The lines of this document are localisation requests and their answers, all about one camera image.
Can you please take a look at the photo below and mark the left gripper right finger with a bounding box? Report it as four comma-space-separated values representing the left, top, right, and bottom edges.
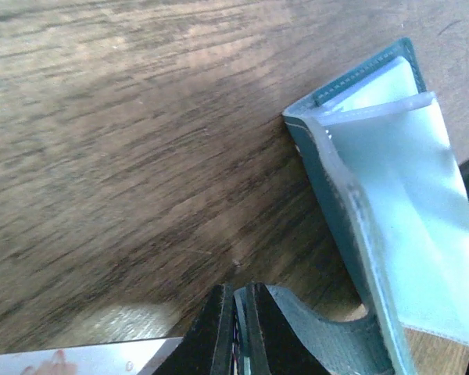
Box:
245, 283, 328, 375

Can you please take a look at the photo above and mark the teal card holder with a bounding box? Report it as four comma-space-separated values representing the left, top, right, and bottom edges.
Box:
233, 37, 469, 375

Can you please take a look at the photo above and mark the white card red print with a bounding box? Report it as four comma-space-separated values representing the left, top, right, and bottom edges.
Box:
0, 337, 182, 374

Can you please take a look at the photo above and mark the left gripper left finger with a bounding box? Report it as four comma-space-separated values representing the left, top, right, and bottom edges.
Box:
154, 284, 235, 375

